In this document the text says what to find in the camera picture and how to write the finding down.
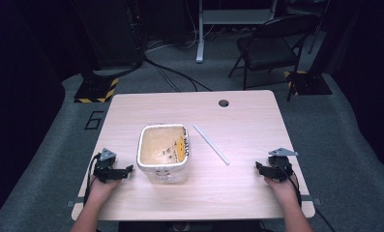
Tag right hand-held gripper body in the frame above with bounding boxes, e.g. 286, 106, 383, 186
265, 147, 300, 184

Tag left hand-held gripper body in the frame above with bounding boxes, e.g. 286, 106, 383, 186
93, 147, 127, 185

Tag person's left hand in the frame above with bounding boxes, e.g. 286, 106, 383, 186
88, 175, 122, 203

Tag person's right hand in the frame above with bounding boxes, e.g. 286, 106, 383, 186
263, 175, 300, 204

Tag white plastic bin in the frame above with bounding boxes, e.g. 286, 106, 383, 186
135, 123, 192, 186

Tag white straw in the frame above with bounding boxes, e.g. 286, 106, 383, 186
192, 124, 231, 167

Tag striped black stand base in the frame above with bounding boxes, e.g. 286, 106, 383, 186
283, 70, 333, 97
74, 76, 120, 104

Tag black folding chair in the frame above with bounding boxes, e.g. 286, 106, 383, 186
227, 14, 320, 102

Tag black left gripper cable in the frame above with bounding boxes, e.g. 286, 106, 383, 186
82, 153, 103, 208

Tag black floor cable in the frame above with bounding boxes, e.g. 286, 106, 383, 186
143, 52, 214, 94

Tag white floor cables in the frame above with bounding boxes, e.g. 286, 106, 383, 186
145, 18, 220, 53

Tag white desk frame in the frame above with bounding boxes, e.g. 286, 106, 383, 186
194, 0, 279, 64

